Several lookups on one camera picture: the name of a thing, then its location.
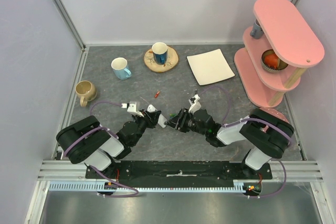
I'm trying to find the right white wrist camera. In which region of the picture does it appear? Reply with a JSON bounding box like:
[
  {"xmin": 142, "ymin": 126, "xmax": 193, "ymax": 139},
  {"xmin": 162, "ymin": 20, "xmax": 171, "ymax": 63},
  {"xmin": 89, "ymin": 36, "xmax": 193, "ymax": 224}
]
[{"xmin": 188, "ymin": 94, "xmax": 202, "ymax": 114}]

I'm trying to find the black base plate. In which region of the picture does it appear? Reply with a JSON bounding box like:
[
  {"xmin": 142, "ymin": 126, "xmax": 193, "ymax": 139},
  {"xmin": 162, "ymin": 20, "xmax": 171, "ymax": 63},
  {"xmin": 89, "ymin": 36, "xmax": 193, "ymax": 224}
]
[{"xmin": 85, "ymin": 159, "xmax": 271, "ymax": 189}]

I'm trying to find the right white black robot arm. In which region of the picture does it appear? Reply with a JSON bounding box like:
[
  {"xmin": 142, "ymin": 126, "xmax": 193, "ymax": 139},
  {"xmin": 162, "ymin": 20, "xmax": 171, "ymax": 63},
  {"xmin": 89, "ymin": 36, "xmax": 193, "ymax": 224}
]
[{"xmin": 165, "ymin": 108, "xmax": 295, "ymax": 179}]

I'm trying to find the bowl with fruit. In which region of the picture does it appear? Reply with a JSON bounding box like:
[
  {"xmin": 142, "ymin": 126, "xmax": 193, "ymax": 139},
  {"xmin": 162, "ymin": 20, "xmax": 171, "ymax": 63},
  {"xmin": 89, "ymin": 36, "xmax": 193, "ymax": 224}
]
[{"xmin": 261, "ymin": 49, "xmax": 288, "ymax": 73}]

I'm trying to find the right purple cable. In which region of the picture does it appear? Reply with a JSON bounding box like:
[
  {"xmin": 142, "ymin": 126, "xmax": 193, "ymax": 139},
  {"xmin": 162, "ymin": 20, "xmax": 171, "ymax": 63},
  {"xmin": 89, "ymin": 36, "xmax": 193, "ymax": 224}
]
[{"xmin": 198, "ymin": 86, "xmax": 293, "ymax": 199}]

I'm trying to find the pink three-tier shelf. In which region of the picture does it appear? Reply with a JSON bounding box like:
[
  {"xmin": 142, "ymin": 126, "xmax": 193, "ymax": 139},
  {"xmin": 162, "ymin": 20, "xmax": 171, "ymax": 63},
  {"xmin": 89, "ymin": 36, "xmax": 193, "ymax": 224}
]
[{"xmin": 234, "ymin": 0, "xmax": 324, "ymax": 108}]

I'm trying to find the white remote control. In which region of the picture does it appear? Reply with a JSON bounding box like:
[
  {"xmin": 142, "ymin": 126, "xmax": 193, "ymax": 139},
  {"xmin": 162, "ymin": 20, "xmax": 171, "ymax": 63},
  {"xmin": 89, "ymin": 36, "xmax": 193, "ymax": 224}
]
[{"xmin": 146, "ymin": 104, "xmax": 167, "ymax": 128}]

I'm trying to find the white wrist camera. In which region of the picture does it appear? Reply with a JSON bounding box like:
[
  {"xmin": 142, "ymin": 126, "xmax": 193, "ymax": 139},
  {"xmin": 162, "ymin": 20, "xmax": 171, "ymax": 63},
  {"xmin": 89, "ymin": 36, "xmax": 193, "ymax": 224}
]
[
  {"xmin": 188, "ymin": 94, "xmax": 202, "ymax": 114},
  {"xmin": 121, "ymin": 101, "xmax": 144, "ymax": 117}
]

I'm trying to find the pink dotted plate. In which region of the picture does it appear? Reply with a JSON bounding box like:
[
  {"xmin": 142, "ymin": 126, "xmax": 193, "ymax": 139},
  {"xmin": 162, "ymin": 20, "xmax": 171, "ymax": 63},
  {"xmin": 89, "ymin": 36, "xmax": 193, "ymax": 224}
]
[{"xmin": 260, "ymin": 108, "xmax": 289, "ymax": 123}]

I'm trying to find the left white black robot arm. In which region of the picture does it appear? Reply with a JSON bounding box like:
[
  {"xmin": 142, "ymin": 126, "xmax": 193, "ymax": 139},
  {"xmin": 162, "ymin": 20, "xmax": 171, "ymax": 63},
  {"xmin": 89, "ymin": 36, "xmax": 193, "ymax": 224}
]
[{"xmin": 56, "ymin": 105, "xmax": 167, "ymax": 178}]

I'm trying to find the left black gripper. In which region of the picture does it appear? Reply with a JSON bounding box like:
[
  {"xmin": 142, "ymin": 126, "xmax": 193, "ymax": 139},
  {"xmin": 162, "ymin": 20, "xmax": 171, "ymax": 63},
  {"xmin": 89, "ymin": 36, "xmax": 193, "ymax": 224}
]
[{"xmin": 131, "ymin": 109, "xmax": 162, "ymax": 146}]

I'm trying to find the grey cup on shelf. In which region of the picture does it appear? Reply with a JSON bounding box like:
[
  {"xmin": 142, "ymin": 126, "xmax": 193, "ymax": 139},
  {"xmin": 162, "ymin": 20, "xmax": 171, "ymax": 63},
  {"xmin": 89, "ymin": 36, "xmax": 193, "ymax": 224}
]
[{"xmin": 250, "ymin": 19, "xmax": 264, "ymax": 39}]

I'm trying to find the light blue mug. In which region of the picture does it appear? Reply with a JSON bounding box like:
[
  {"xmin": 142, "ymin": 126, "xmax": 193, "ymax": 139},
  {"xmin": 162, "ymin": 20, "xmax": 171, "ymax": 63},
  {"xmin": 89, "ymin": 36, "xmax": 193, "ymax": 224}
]
[{"xmin": 111, "ymin": 57, "xmax": 132, "ymax": 80}]

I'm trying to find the beige ceramic mug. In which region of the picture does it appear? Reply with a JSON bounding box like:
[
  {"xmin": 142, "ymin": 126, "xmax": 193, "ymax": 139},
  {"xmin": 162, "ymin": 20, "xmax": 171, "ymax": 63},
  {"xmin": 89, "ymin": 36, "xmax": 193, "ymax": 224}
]
[{"xmin": 75, "ymin": 80, "xmax": 97, "ymax": 107}]

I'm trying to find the cream square plate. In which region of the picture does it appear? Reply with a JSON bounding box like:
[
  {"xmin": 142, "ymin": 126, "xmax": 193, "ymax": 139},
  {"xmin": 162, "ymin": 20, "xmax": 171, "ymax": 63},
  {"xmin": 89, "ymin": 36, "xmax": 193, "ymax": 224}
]
[{"xmin": 187, "ymin": 49, "xmax": 235, "ymax": 86}]

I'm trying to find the dark blue mug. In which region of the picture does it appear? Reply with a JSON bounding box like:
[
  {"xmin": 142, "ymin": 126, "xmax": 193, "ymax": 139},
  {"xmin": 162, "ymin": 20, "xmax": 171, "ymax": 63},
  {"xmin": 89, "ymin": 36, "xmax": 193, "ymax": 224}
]
[{"xmin": 152, "ymin": 42, "xmax": 168, "ymax": 65}]

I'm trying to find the white slotted cable duct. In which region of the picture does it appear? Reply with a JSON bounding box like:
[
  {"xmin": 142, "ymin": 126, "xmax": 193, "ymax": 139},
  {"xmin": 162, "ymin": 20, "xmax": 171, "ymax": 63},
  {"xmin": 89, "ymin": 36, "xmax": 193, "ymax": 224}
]
[{"xmin": 48, "ymin": 181, "xmax": 247, "ymax": 193}]

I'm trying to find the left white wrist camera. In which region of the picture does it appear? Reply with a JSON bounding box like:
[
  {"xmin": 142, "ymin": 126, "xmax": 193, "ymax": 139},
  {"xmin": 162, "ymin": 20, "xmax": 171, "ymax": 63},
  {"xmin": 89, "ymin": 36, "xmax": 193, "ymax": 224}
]
[{"xmin": 121, "ymin": 101, "xmax": 144, "ymax": 117}]

